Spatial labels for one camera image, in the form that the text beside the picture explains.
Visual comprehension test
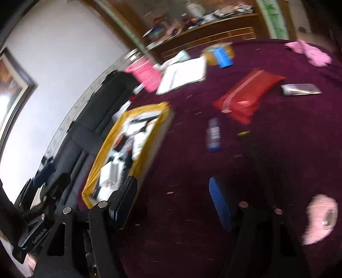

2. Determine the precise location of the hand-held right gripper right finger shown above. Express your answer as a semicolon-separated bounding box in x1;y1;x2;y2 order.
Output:
208;176;313;278

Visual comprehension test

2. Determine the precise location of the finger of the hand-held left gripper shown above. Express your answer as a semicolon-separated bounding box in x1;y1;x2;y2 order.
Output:
21;172;72;222
25;163;57;193

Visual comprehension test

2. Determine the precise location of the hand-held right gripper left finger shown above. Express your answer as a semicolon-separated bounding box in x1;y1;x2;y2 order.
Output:
33;175;139;278

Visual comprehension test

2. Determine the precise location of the white box with yellow tape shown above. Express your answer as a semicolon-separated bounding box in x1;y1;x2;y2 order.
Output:
81;102;175;230

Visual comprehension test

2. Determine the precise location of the purple tablecloth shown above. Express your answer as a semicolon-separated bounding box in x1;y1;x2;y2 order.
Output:
77;37;342;278

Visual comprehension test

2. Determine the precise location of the black leather chair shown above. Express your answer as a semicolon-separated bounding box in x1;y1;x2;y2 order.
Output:
16;70;142;222

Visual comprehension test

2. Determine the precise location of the small blue bottle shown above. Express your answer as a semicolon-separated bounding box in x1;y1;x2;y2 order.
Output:
205;118;222;152

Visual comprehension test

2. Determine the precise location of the pink fabric bundle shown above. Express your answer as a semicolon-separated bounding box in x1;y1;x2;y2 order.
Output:
302;194;339;245

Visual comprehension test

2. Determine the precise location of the red zip bag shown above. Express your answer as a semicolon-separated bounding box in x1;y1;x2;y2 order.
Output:
213;68;286;125

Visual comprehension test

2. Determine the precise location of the bottle in pink knit sleeve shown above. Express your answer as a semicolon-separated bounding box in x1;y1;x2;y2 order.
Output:
124;49;163;93

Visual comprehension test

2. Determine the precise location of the white notebook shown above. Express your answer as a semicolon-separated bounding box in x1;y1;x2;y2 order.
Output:
155;56;208;96

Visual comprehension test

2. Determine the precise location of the blue battery pack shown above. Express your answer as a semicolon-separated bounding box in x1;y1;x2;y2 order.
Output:
212;47;234;69

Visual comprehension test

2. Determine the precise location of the brown packing tape roll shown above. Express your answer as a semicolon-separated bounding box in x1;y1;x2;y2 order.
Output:
201;43;236;66

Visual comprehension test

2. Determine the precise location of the pale green cloth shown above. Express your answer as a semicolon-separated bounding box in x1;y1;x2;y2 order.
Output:
160;50;191;70

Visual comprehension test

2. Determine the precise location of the wooden cabinet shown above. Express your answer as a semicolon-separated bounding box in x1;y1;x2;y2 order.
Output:
80;0;298;62

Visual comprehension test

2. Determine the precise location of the pink cloth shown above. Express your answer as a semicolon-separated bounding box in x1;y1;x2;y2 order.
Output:
284;40;332;67

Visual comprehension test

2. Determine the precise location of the framed wall picture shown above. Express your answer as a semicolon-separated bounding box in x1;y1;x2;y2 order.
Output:
0;47;38;161

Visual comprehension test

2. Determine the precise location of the bamboo wall poster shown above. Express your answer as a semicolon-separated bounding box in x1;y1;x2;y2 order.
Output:
255;0;289;39

